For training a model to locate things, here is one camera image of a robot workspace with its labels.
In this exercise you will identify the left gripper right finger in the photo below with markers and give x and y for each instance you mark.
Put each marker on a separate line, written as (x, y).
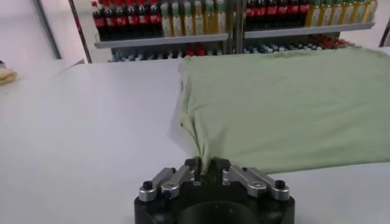
(243, 176)

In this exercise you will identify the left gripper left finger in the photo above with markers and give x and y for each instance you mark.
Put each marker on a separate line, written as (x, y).
(178, 176)

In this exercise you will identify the light green t-shirt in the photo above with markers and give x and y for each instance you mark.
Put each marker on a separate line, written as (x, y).
(274, 106)

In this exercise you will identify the grey drinks shelf rack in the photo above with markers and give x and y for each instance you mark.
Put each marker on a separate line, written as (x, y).
(161, 41)
(304, 30)

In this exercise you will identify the yellow tea bottle green cap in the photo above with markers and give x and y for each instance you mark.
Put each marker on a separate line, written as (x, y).
(313, 15)
(359, 11)
(188, 23)
(335, 13)
(347, 12)
(199, 22)
(177, 23)
(370, 9)
(324, 14)
(166, 24)
(209, 22)
(220, 21)

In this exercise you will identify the cola bottle red label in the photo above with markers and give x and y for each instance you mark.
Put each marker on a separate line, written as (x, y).
(99, 22)
(271, 10)
(292, 8)
(154, 18)
(282, 9)
(133, 19)
(143, 19)
(121, 20)
(303, 8)
(250, 11)
(260, 11)
(110, 21)

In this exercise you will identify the black slanted pole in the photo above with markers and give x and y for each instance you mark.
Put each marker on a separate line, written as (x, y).
(80, 30)

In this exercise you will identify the pale yellow shirt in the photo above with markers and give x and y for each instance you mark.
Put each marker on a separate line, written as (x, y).
(6, 76)

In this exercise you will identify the grey window frame post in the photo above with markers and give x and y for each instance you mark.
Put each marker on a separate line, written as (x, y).
(46, 30)

